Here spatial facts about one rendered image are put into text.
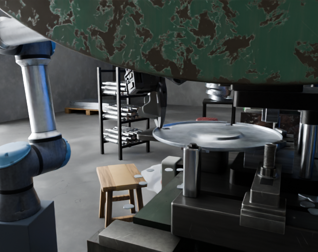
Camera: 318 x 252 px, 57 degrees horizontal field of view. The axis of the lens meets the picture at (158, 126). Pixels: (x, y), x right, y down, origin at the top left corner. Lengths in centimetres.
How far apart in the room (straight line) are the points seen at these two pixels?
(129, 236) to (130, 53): 39
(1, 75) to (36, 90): 479
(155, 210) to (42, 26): 45
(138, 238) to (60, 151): 66
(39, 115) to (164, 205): 63
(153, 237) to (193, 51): 40
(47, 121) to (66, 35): 88
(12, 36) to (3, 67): 498
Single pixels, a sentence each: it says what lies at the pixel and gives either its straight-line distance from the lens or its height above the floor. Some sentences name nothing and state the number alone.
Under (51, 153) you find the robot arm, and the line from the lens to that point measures 111.
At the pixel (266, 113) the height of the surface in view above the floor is 84.
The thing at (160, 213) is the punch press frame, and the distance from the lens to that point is 61.
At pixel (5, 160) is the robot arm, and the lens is 104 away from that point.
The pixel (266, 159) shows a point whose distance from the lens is 51.
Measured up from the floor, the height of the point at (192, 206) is 70.
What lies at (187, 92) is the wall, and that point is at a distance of 766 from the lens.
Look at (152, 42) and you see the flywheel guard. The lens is 21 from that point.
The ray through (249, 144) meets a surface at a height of 78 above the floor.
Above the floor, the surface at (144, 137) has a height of 77.
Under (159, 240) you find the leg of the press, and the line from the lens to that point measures 54.
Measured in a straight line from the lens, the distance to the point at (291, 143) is 66.
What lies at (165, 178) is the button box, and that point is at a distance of 100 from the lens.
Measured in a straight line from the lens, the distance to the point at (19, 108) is 614.
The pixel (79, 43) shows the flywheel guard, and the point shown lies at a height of 95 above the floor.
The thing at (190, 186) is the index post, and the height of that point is 73.
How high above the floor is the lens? 93
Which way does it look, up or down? 11 degrees down
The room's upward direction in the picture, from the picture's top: straight up
